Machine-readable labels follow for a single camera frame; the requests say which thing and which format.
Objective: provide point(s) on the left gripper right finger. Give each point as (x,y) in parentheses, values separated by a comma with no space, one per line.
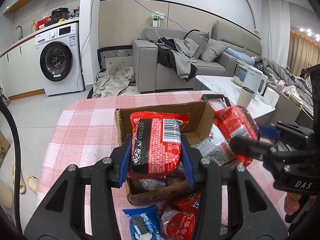
(232,204)

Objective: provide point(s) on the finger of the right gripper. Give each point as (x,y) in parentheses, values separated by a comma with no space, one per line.
(269,132)
(249,148)

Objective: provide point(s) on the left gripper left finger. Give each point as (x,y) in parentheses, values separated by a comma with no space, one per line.
(80,204)

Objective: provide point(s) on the white red snack bag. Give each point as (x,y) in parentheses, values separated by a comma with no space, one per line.
(216,148)

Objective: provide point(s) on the red black noodle pack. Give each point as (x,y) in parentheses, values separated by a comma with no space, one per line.
(156,143)

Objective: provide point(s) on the blue Oreo cookie pack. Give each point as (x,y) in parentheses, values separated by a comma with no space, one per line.
(144,223)

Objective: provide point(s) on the white red balloon glue pack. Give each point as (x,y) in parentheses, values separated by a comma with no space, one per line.
(177,224)

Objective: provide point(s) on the silver purple snack bag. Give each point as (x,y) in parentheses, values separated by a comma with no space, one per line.
(152,184)

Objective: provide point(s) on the red triangular chip bag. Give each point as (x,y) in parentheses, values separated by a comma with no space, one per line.
(187,204)

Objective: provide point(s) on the person's right hand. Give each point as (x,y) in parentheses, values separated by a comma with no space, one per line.
(291,204)

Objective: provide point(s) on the white marble coffee table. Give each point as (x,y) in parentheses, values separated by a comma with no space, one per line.
(225,85)

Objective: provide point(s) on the toilet paper roll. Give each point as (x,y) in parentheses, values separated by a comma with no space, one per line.
(270,97)

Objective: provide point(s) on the beige tumbler cup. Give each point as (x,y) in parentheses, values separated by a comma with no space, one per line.
(245,97)

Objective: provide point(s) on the pink plaid tablecloth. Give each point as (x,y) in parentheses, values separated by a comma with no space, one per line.
(86,132)

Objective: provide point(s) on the white electric kettle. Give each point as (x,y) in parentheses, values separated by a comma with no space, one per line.
(255,80)

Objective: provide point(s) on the SF cardboard box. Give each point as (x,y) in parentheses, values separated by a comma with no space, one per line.
(201,118)

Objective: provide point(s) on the beige slipper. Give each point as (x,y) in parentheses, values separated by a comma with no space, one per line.
(33,184)

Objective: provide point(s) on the light blue pillow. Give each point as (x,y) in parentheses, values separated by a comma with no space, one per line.
(240,56)

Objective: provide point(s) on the yellow curtain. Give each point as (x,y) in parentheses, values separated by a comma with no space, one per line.
(303,53)

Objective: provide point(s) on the crumpled beige cloth on floor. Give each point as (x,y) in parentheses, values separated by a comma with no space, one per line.
(112,82)

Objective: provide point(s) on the grey pillow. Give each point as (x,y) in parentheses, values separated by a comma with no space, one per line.
(212,50)
(201,38)

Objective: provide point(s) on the grey sofa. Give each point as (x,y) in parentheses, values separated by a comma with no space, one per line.
(150,76)

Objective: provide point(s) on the small cardboard box on floor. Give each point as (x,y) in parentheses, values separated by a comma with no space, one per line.
(4,147)

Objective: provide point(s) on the white curtain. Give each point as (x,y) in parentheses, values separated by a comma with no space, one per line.
(275,30)

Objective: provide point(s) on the grey jacket on sofa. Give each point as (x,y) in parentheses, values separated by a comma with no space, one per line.
(184,58)

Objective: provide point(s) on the black patterned chair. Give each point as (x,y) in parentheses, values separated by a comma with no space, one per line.
(115,57)

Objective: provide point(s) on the black bag on sofa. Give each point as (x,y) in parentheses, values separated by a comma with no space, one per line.
(165,56)

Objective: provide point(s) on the white washing machine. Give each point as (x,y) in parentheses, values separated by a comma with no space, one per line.
(58,50)

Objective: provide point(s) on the white lower kitchen cabinet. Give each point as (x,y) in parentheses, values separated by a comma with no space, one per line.
(20,69)

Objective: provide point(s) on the kitchen faucet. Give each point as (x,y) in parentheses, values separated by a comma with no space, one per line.
(19,32)

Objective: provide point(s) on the yellow bottle on counter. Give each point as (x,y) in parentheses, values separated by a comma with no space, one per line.
(33,26)

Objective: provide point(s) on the red box on counter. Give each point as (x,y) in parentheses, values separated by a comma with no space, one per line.
(41,23)

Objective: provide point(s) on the black plastic frame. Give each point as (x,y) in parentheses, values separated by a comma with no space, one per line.
(225,99)

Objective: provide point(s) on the white power strip on wall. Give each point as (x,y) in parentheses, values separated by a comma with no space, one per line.
(156,19)

